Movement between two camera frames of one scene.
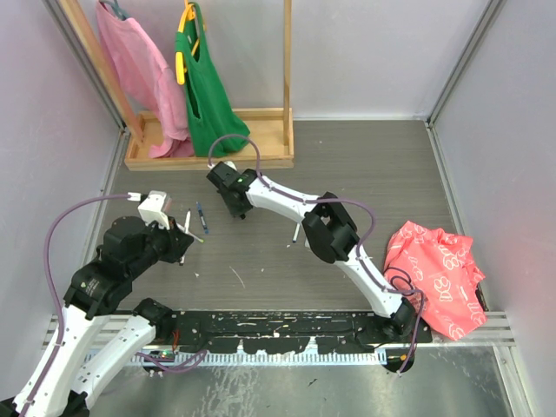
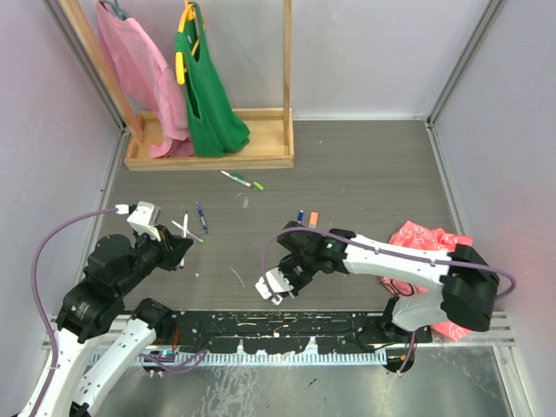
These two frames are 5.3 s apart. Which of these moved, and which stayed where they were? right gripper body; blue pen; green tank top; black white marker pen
Moved: right gripper body
Stayed: green tank top; blue pen; black white marker pen
